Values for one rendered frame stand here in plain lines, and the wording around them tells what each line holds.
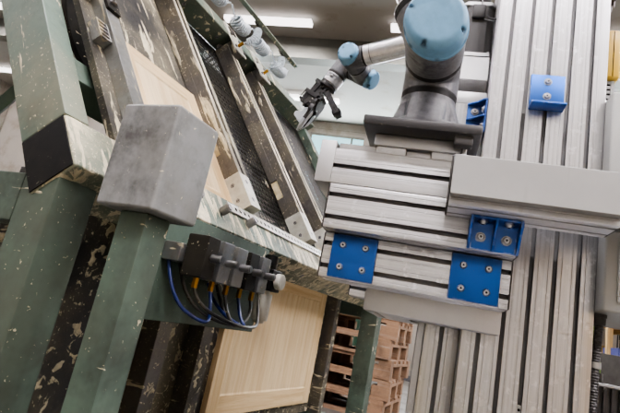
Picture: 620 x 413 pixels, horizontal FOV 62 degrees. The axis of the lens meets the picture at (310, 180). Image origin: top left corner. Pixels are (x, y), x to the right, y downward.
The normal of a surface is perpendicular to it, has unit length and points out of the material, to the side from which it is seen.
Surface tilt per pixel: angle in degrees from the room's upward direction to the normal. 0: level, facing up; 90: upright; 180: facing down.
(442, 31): 96
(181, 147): 90
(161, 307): 90
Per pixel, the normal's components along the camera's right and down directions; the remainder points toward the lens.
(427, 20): -0.15, -0.17
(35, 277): 0.90, 0.07
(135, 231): -0.38, -0.31
